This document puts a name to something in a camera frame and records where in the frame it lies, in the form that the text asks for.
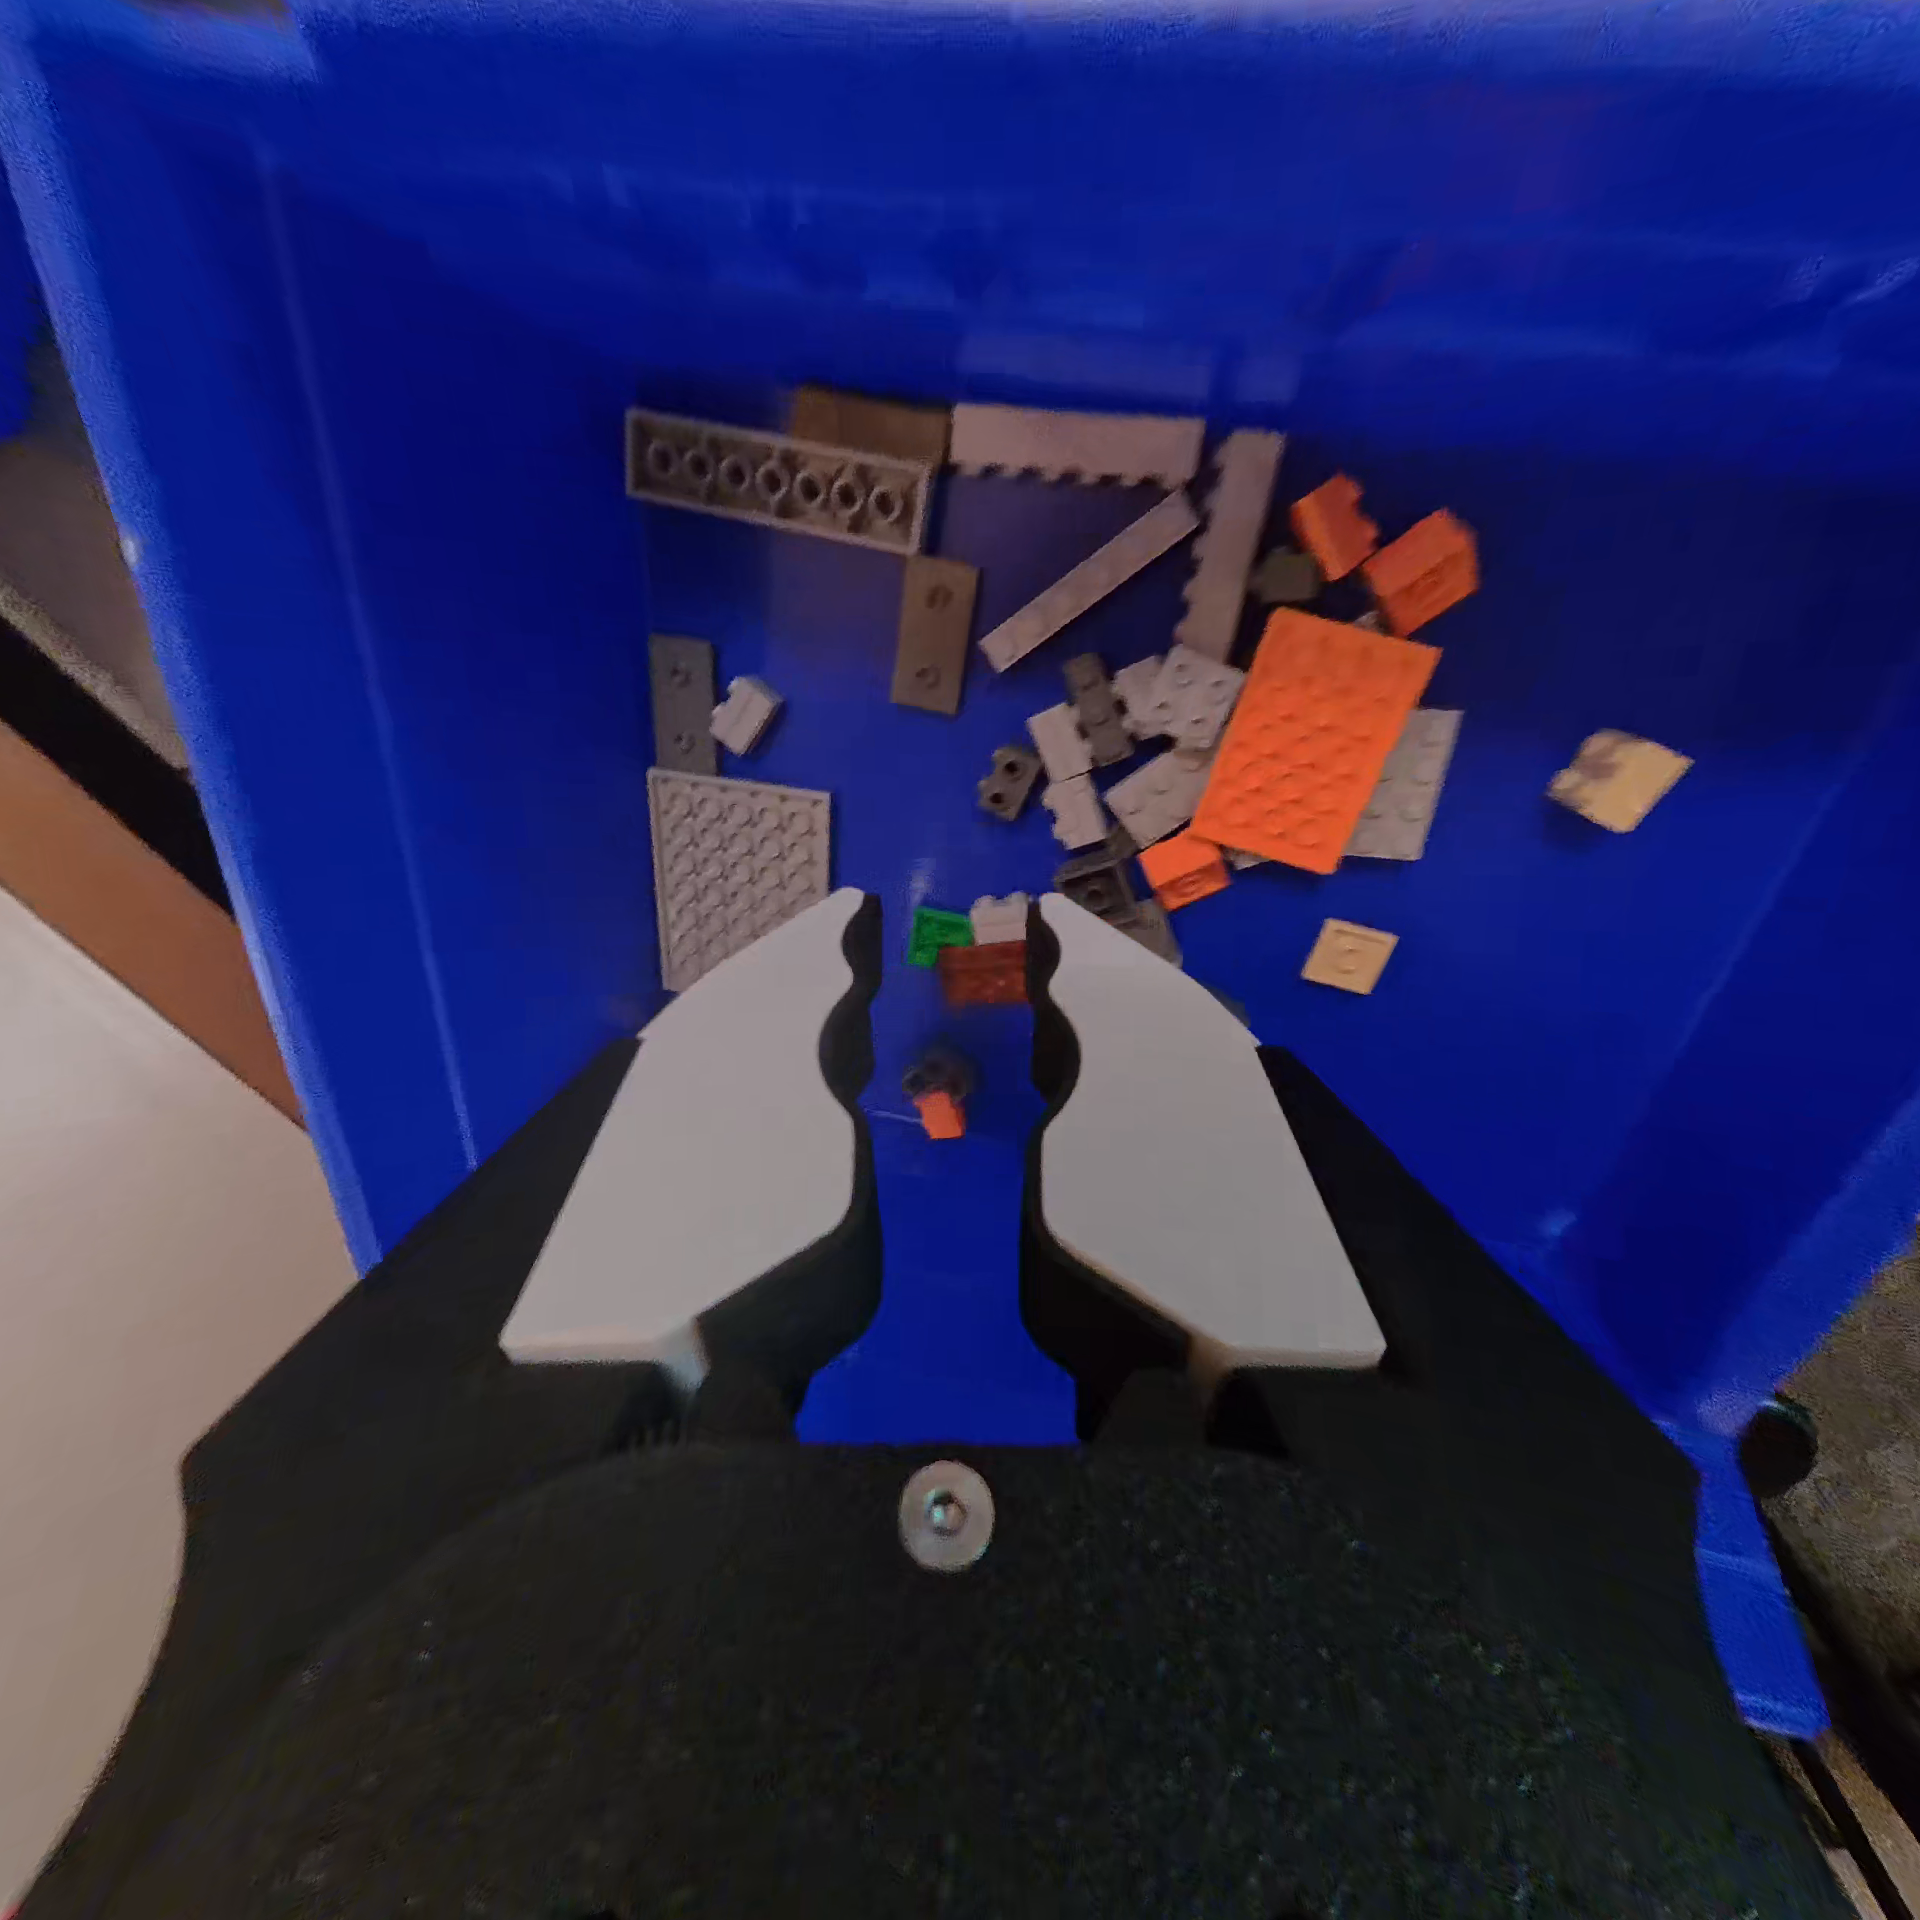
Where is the pile of toy bricks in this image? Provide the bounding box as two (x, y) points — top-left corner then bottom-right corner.
(621, 386), (1486, 1143)

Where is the plain tan square tile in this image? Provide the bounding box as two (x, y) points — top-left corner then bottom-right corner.
(1300, 913), (1403, 998)

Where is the printed tan tile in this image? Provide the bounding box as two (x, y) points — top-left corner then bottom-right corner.
(1546, 725), (1697, 838)

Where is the grey desk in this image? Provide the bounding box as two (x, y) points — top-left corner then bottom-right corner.
(0, 876), (376, 1846)

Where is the blue storage bin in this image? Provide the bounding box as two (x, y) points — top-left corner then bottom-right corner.
(0, 0), (1920, 1743)

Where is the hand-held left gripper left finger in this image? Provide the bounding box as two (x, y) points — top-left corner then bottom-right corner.
(496, 885), (886, 1445)

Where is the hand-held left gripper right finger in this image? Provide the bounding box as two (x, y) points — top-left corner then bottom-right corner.
(1020, 893), (1387, 1445)

